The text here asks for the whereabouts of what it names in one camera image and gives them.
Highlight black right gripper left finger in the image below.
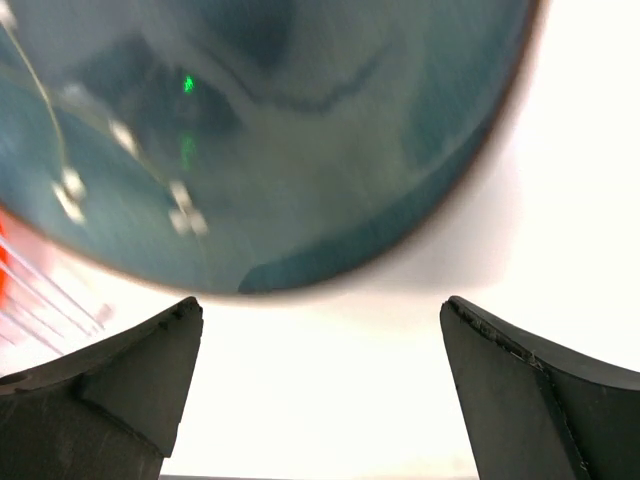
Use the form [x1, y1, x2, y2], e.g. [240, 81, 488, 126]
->
[1, 297, 203, 480]

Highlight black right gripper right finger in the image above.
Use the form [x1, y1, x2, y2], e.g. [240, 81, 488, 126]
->
[440, 296, 639, 480]

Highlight red teal floral plate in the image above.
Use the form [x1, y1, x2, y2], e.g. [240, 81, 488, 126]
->
[1, 208, 93, 284]

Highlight white wire dish rack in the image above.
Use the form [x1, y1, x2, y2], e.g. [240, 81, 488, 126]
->
[1, 235, 113, 355]

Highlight dark teal plate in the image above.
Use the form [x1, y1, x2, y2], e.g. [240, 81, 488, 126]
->
[1, 1, 538, 295]

